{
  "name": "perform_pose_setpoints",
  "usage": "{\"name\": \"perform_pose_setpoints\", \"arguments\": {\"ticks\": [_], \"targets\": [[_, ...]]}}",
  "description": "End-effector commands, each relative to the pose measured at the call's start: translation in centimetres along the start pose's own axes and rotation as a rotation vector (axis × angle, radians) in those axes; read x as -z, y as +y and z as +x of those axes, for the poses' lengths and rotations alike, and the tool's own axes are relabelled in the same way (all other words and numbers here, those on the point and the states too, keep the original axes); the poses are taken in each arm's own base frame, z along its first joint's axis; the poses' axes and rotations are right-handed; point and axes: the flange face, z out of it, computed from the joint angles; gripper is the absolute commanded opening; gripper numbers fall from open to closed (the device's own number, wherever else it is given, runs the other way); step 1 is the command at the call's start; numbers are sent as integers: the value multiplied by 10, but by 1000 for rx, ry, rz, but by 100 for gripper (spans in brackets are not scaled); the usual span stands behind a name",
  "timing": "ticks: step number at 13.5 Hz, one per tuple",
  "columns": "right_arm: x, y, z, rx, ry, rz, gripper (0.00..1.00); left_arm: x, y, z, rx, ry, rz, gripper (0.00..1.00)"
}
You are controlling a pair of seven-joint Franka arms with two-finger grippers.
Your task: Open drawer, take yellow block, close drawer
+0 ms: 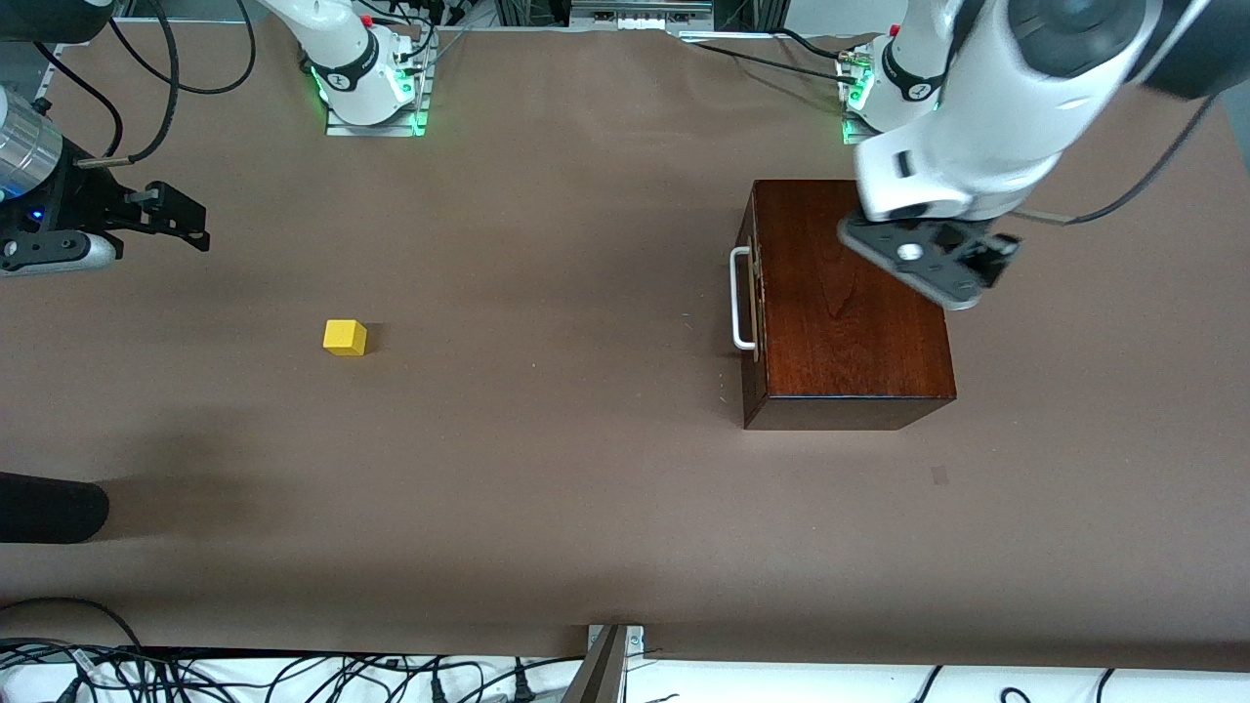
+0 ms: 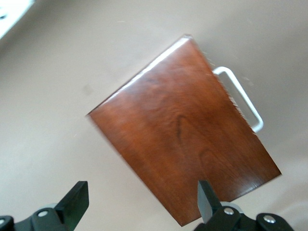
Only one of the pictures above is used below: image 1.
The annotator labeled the yellow block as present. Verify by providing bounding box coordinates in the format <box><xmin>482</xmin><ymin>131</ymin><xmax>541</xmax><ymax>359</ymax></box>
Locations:
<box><xmin>322</xmin><ymin>318</ymin><xmax>369</xmax><ymax>358</ymax></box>

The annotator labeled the dark brown wooden cabinet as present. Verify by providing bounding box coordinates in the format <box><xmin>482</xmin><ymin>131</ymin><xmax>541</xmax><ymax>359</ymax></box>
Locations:
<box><xmin>740</xmin><ymin>179</ymin><xmax>958</xmax><ymax>432</ymax></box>

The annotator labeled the metal base plate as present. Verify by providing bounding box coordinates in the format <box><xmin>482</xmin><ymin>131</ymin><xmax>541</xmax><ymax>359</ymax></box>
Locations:
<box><xmin>324</xmin><ymin>44</ymin><xmax>432</xmax><ymax>139</ymax></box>
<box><xmin>842</xmin><ymin>107</ymin><xmax>890</xmax><ymax>147</ymax></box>

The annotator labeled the grey metal bracket profile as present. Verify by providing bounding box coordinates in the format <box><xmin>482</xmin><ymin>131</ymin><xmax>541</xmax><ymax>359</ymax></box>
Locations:
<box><xmin>561</xmin><ymin>624</ymin><xmax>646</xmax><ymax>703</ymax></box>

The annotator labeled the black rounded object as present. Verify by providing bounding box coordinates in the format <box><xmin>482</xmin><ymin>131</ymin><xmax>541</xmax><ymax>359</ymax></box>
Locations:
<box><xmin>0</xmin><ymin>472</ymin><xmax>110</xmax><ymax>545</ymax></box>

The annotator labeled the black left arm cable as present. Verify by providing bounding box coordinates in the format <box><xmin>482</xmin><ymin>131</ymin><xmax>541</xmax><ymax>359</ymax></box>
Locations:
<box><xmin>1010</xmin><ymin>93</ymin><xmax>1218</xmax><ymax>227</ymax></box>

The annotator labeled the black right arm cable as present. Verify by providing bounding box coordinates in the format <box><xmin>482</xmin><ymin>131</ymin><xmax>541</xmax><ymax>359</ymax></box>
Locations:
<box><xmin>34</xmin><ymin>0</ymin><xmax>257</xmax><ymax>167</ymax></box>

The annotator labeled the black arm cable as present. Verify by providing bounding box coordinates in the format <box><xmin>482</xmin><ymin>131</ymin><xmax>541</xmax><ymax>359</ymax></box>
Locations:
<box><xmin>1010</xmin><ymin>93</ymin><xmax>1218</xmax><ymax>227</ymax></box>
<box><xmin>34</xmin><ymin>0</ymin><xmax>257</xmax><ymax>167</ymax></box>

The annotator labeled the wooden drawer with white handle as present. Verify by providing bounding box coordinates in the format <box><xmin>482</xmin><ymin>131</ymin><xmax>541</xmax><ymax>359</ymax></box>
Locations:
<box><xmin>729</xmin><ymin>210</ymin><xmax>766</xmax><ymax>364</ymax></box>

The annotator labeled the brown table cover mat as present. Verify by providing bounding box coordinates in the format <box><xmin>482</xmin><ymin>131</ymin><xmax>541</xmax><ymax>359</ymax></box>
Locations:
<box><xmin>0</xmin><ymin>18</ymin><xmax>1250</xmax><ymax>675</ymax></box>

